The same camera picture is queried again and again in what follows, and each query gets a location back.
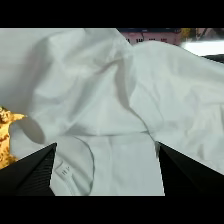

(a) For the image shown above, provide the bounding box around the white shirt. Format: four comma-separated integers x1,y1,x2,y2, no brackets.
0,27,224,197

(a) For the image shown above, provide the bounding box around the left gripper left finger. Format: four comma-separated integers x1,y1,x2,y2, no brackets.
0,142,58,197

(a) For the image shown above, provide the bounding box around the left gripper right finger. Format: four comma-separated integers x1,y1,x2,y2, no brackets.
155,141,224,197

